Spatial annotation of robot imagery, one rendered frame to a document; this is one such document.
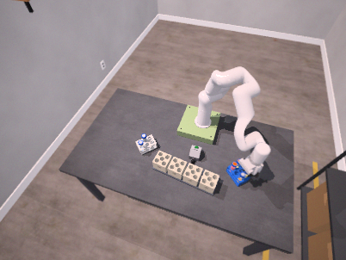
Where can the blue tube rack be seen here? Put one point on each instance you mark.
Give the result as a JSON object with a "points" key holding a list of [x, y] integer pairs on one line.
{"points": [[235, 175]]}

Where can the blue-capped tube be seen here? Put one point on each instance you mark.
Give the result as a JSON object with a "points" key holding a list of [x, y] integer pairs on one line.
{"points": [[241, 176]]}

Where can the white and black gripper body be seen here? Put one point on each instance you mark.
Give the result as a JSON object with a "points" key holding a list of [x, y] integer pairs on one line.
{"points": [[256, 169]]}

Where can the blue tube cap with white dot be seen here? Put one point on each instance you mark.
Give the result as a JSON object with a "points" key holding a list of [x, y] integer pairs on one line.
{"points": [[144, 137]]}

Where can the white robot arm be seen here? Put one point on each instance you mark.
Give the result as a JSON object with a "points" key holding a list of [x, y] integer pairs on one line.
{"points": [[242, 97]]}

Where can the white tube rack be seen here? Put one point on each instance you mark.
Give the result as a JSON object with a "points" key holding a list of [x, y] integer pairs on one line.
{"points": [[149, 146]]}

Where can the beige bucket adapter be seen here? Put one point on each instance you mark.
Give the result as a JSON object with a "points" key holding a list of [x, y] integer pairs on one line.
{"points": [[192, 174], [177, 167], [162, 161], [208, 181]]}

